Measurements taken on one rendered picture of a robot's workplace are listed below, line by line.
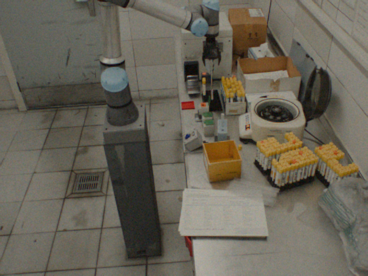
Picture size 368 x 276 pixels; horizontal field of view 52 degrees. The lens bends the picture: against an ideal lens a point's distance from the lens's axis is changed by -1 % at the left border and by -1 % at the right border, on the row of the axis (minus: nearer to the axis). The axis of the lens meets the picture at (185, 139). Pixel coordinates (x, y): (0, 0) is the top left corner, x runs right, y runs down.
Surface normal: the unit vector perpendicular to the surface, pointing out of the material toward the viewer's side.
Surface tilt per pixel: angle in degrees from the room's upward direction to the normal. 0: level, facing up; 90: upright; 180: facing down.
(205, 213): 1
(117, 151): 90
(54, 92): 91
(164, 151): 0
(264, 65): 92
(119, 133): 90
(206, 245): 0
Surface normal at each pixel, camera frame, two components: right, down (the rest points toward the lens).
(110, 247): -0.04, -0.80
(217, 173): 0.14, 0.59
